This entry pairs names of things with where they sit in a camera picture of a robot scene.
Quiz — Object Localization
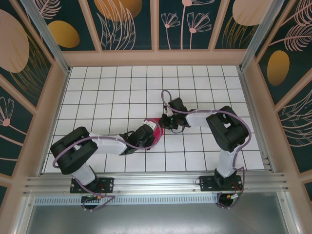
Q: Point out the pink cloth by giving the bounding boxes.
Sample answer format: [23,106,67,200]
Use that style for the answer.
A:
[145,117,164,152]

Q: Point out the grey metal sheet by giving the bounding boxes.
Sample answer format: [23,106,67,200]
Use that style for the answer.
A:
[24,204,292,234]

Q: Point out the aluminium mounting rail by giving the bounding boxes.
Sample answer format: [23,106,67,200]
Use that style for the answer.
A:
[23,172,291,195]

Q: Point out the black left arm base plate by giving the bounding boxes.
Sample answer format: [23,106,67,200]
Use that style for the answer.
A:
[70,177,115,194]

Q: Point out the slotted metal cable tray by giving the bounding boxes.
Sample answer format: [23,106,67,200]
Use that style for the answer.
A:
[34,196,220,205]

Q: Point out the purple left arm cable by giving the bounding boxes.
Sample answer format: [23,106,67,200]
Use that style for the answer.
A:
[53,118,163,212]

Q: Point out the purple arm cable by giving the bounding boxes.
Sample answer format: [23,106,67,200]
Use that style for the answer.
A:
[53,118,163,212]
[161,90,251,210]

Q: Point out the aluminium side rail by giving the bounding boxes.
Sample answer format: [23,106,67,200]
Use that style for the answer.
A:
[237,67,275,173]
[38,67,72,176]

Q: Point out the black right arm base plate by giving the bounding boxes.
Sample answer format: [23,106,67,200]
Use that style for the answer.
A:
[199,175,243,192]

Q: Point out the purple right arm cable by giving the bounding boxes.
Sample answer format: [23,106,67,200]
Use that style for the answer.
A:
[161,90,251,210]

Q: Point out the aluminium corner post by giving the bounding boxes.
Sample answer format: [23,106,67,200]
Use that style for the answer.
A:
[20,0,72,74]
[239,0,292,72]

